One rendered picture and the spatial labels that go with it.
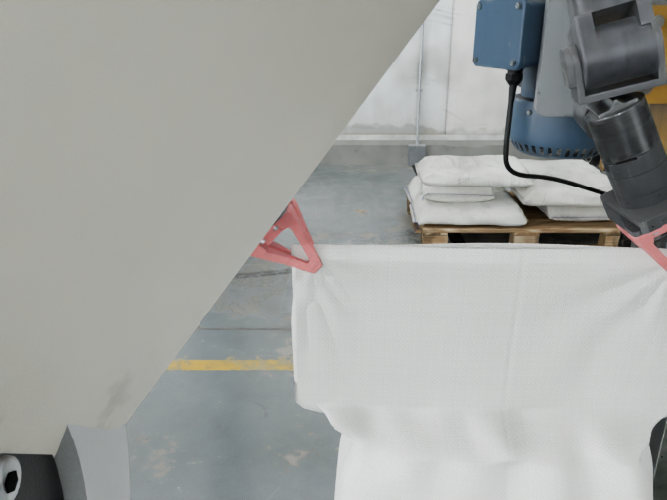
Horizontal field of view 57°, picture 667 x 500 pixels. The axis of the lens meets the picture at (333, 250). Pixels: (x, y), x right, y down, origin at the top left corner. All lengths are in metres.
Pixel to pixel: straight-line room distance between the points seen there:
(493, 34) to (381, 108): 4.80
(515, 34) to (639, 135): 0.29
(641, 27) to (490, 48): 0.32
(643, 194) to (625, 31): 0.16
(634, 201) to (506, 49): 0.32
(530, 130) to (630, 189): 0.32
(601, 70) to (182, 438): 1.78
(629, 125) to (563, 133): 0.31
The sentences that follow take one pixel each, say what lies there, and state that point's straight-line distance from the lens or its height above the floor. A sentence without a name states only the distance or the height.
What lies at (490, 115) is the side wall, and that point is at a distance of 5.87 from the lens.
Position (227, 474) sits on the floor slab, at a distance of 1.98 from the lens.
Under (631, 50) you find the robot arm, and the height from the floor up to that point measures 1.25.
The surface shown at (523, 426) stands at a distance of 0.78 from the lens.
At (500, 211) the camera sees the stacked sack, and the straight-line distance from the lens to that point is 3.62.
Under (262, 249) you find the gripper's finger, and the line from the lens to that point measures 0.64.
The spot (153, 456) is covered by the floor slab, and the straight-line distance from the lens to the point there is 2.09.
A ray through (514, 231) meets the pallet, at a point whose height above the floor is 0.13.
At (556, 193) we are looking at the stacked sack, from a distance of 3.69.
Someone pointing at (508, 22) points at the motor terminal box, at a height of 1.28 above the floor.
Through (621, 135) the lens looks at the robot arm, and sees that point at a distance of 0.66.
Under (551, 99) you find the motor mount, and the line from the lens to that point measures 0.91.
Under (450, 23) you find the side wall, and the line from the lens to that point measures 5.73.
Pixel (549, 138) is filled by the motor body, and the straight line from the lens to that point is 0.96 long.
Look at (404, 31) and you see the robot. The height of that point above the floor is 1.28.
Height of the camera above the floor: 1.28
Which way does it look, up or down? 21 degrees down
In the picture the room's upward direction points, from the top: straight up
